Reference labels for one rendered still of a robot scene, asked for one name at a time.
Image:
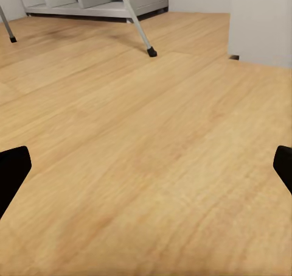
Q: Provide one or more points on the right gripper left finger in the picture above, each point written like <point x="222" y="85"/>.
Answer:
<point x="15" y="164"/>

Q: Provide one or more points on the desk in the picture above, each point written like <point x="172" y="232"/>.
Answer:
<point x="261" y="32"/>

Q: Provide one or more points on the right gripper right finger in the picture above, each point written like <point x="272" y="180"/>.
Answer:
<point x="283" y="165"/>

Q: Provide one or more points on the camera tripod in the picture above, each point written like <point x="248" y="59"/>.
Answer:
<point x="150" y="49"/>

